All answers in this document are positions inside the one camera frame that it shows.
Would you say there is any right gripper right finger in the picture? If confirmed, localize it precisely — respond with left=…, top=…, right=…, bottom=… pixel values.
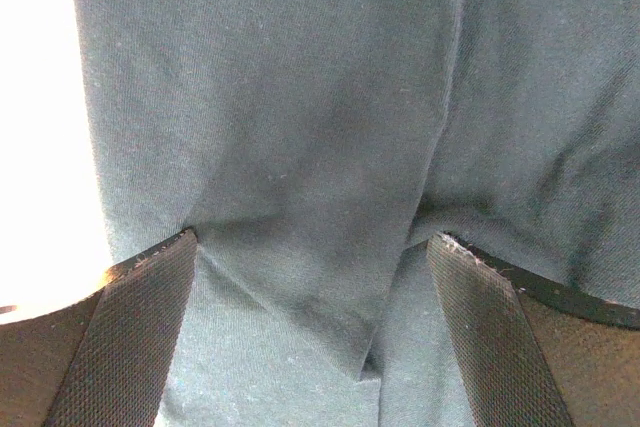
left=426, top=233, right=639, bottom=426

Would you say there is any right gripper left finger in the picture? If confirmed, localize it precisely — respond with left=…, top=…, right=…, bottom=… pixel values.
left=1, top=229, right=197, bottom=426

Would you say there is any black t-shirt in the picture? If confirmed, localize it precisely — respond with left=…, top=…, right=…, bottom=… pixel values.
left=75, top=0, right=639, bottom=426

